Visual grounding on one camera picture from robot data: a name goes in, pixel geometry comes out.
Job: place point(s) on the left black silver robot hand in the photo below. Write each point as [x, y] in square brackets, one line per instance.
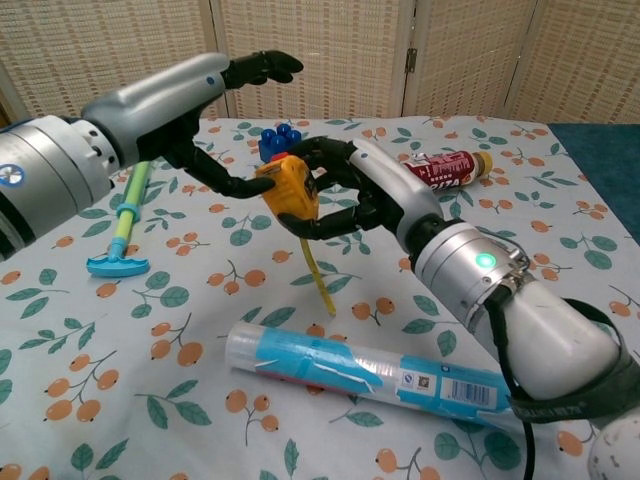
[155, 112]

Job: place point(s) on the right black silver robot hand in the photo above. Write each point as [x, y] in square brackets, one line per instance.
[390, 185]

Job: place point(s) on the yellow tape measure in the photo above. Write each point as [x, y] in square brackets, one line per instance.
[287, 190]

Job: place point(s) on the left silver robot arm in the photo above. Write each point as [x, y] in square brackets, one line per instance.
[40, 175]

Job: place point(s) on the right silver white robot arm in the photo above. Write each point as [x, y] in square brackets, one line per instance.
[460, 270]

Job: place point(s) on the red labelled drink bottle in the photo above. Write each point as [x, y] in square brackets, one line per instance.
[450, 167]

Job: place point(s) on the woven folding screen panel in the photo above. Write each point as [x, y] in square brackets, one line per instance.
[470, 55]
[100, 50]
[585, 60]
[340, 55]

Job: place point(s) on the blue plastic building block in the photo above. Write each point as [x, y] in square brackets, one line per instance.
[275, 139]

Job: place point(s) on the brass screen hinge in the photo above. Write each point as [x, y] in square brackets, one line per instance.
[411, 60]

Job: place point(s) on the blue green toy water pump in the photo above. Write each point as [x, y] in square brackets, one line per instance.
[120, 262]

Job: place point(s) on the cling film roll blue label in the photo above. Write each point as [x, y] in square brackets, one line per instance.
[300, 357]

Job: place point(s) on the floral printed tablecloth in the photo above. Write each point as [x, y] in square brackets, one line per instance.
[200, 310]

